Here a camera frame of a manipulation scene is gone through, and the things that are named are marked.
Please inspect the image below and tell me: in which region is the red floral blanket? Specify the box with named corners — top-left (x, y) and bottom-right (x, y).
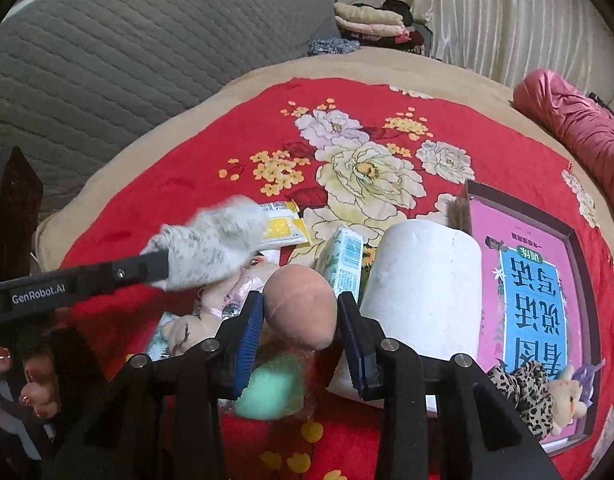
top-left (59, 77), bottom-right (614, 480)

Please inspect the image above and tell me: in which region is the white curtain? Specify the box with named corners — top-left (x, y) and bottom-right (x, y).
top-left (412, 0), bottom-right (614, 89)

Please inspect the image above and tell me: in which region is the blue patterned cloth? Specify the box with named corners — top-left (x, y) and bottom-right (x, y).
top-left (308, 37), bottom-right (362, 59)

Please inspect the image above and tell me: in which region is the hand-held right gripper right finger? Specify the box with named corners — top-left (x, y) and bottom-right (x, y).
top-left (337, 291), bottom-right (562, 480)

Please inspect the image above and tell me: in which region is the pink quilt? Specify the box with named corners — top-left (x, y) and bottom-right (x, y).
top-left (512, 69), bottom-right (614, 202)

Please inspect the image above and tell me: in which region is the peach egg-shaped sponge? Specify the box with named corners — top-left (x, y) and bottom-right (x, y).
top-left (263, 266), bottom-right (338, 352)

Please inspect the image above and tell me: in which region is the brown cardboard box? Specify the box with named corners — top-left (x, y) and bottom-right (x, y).
top-left (452, 180), bottom-right (606, 457)

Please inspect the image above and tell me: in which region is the green tissue packet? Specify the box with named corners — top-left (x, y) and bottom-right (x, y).
top-left (314, 225), bottom-right (365, 302)

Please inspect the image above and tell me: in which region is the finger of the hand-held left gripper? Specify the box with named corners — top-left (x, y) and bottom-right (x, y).
top-left (104, 249), bottom-right (170, 289)

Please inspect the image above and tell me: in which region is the leopard print plush doll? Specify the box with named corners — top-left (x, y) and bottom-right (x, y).
top-left (487, 360), bottom-right (596, 444)

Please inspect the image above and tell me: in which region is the yellow packet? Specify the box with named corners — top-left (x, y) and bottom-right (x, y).
top-left (258, 201), bottom-right (314, 249)

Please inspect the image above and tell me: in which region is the person's left hand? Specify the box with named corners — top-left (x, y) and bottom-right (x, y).
top-left (0, 342), bottom-right (62, 422)

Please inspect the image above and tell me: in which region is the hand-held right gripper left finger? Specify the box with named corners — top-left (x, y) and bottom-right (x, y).
top-left (39, 290), bottom-right (265, 480)

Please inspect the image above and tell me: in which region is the grey quilted cover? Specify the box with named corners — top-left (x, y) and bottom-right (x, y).
top-left (0, 0), bottom-right (338, 222)

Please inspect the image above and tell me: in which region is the cream plush bunny pink bow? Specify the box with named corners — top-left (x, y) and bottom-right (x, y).
top-left (148, 250), bottom-right (282, 361)

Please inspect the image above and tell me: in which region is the pile of folded clothes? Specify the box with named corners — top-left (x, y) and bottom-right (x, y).
top-left (333, 0), bottom-right (436, 57)

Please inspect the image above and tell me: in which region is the pink book blue label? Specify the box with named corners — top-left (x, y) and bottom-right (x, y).
top-left (469, 197), bottom-right (588, 437)

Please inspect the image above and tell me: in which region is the white tissue paper pack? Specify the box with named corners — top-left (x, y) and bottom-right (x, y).
top-left (328, 220), bottom-right (484, 412)

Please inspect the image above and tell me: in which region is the green fluffy puff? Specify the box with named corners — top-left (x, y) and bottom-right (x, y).
top-left (236, 354), bottom-right (308, 419)

